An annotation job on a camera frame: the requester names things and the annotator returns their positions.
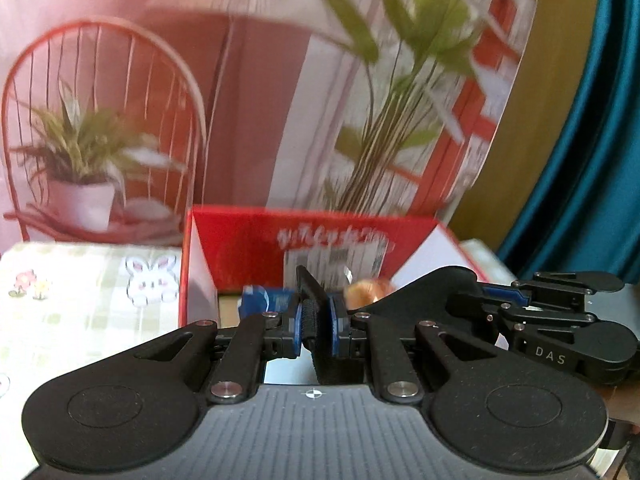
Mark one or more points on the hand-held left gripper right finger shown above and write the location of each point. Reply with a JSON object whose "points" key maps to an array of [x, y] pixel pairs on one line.
{"points": [[334, 325]]}

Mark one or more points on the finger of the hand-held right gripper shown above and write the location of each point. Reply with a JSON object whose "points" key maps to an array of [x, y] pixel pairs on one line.
{"points": [[525, 314], [575, 281]]}

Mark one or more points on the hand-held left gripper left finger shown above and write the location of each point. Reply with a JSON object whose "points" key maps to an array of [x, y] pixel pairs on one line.
{"points": [[299, 325]]}

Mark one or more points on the blue packet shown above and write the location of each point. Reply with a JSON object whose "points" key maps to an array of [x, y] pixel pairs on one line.
{"points": [[262, 300]]}

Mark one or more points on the orange plush toy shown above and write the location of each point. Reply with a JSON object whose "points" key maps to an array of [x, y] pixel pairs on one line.
{"points": [[367, 290]]}

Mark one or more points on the red strawberry cardboard box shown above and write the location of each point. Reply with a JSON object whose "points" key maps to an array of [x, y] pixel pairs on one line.
{"points": [[240, 240]]}

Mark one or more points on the blue curtain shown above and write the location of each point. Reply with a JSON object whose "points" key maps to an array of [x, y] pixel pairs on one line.
{"points": [[600, 135]]}

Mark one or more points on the checked bunny tablecloth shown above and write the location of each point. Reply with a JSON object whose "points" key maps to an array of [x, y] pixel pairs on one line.
{"points": [[75, 310]]}

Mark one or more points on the printed room backdrop cloth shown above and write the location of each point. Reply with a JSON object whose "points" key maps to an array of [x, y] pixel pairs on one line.
{"points": [[250, 85]]}

